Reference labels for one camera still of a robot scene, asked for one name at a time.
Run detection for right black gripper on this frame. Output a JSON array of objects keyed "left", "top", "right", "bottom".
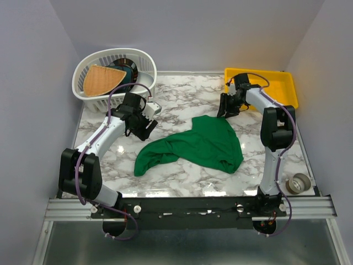
[{"left": 216, "top": 93, "right": 244, "bottom": 119}]

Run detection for green t shirt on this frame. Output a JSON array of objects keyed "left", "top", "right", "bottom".
[{"left": 134, "top": 115, "right": 244, "bottom": 177}]

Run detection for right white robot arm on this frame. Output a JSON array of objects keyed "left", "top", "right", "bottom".
[{"left": 217, "top": 72, "right": 297, "bottom": 216}]

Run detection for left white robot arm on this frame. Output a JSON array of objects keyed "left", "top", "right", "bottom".
[{"left": 58, "top": 92, "right": 162, "bottom": 218}]

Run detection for tape roll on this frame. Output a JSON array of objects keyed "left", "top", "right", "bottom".
[{"left": 286, "top": 173, "right": 312, "bottom": 195}]

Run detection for white plastic laundry basket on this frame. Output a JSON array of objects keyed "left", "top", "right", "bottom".
[{"left": 72, "top": 48, "right": 157, "bottom": 113}]

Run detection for yellow plastic tray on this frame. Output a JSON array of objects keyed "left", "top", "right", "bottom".
[{"left": 224, "top": 67, "right": 298, "bottom": 109}]

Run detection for dark teal round plate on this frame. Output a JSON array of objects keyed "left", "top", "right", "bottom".
[{"left": 107, "top": 58, "right": 138, "bottom": 86}]

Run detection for orange woven fan mat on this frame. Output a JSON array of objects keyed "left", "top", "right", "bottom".
[{"left": 83, "top": 65, "right": 126, "bottom": 97}]

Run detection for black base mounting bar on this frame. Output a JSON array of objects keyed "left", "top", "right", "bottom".
[{"left": 91, "top": 194, "right": 287, "bottom": 230}]

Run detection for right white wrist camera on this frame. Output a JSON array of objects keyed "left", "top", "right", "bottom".
[{"left": 226, "top": 81, "right": 237, "bottom": 96}]

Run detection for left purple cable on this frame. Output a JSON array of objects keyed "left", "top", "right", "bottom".
[{"left": 74, "top": 83, "right": 152, "bottom": 241}]

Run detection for aluminium frame rail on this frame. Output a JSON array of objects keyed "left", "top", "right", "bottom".
[{"left": 45, "top": 196, "right": 337, "bottom": 221}]

